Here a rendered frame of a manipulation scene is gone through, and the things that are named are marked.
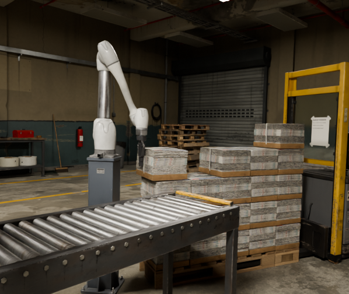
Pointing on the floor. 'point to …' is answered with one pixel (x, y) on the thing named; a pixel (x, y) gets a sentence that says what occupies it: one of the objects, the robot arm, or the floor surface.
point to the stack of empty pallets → (181, 134)
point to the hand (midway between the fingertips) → (140, 161)
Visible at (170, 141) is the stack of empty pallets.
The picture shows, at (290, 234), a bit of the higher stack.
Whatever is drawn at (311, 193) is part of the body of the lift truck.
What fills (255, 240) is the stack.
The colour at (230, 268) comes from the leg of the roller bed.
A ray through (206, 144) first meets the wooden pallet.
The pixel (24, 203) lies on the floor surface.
